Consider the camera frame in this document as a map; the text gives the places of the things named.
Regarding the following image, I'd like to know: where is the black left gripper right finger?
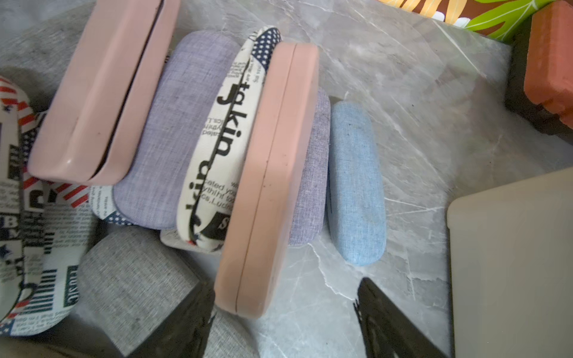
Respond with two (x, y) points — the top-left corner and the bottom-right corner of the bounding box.
(354, 277), (446, 358)

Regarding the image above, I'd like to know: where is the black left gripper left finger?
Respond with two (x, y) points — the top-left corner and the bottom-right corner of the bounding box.
(129, 282), (215, 358)

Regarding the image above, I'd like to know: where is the purple fabric glasses case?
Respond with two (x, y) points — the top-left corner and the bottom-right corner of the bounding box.
(289, 89), (331, 246)

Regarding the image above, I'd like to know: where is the flag newspaper glasses case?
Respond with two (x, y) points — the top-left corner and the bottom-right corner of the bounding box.
(1, 78), (129, 337)

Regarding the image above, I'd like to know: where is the lilac fabric glasses case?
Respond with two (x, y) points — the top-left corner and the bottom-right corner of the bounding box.
(107, 31), (240, 230)

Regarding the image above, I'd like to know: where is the cream plastic storage box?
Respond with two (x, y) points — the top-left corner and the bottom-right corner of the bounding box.
(447, 169), (572, 357)

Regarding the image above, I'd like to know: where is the light blue fabric glasses case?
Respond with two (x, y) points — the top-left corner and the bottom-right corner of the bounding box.
(326, 101), (386, 266)

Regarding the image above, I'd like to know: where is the grey fabric glasses case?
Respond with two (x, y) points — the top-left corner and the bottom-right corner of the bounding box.
(78, 226), (259, 357)

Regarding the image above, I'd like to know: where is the pink glasses case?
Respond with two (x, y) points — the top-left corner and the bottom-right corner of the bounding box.
(214, 43), (319, 319)
(27, 1), (181, 186)

